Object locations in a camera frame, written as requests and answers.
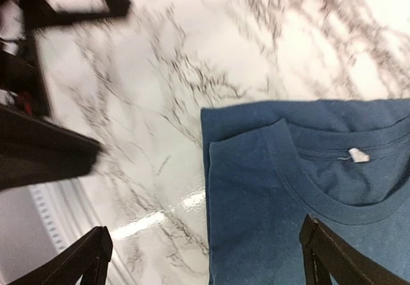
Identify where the grey-blue garment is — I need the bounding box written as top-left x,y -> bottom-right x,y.
201,99 -> 409,284

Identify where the aluminium table front rail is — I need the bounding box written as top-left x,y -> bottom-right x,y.
28,178 -> 135,284

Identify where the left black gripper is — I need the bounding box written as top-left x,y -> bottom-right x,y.
1,0 -> 131,117

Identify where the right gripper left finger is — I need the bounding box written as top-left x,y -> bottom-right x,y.
10,226 -> 113,285

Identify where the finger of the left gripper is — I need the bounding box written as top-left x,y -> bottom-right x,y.
1,106 -> 102,191

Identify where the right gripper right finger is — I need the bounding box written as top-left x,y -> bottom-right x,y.
299,215 -> 408,285

